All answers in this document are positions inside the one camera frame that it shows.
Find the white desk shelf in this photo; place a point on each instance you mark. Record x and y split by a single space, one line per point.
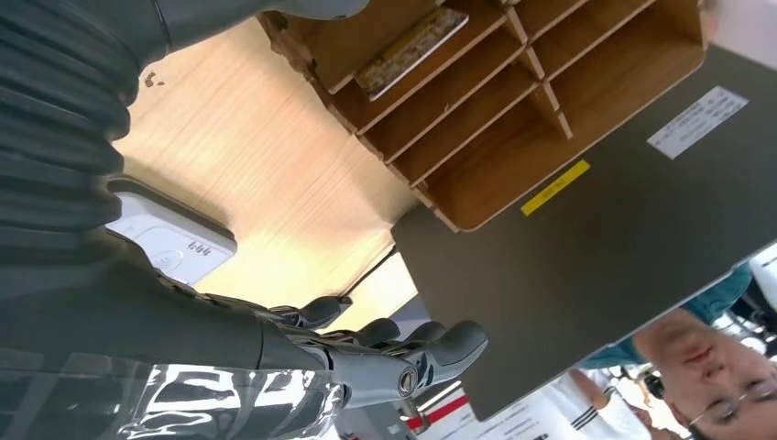
746 24

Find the grey laptop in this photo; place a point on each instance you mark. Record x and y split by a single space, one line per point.
607 255

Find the bystander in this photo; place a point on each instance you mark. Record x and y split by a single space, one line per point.
583 407

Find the gold patterned room key card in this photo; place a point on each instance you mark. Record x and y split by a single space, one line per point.
413 51

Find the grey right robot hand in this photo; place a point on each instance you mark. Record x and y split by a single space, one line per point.
152 340

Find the white poster with red stripe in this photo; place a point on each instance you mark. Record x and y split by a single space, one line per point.
485 425

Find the person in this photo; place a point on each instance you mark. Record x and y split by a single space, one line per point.
698 358

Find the grey white card reader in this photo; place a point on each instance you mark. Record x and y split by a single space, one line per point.
176 243

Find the wooden card organizer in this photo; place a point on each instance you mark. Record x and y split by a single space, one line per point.
485 158

